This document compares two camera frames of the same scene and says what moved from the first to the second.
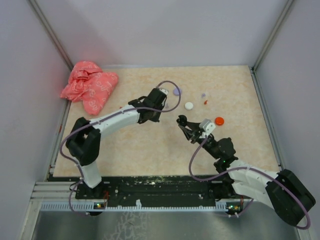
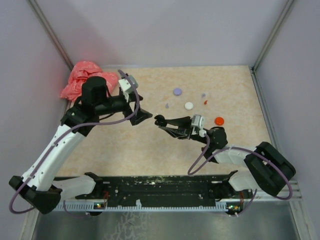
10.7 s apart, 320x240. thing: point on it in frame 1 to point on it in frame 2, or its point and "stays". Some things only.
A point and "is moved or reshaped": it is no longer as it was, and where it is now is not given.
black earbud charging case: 182,120 is moved or reshaped
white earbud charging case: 188,106 stays
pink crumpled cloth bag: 88,82 stays
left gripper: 156,119 to 141,115
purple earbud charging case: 176,92 stays
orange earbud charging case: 219,121 stays
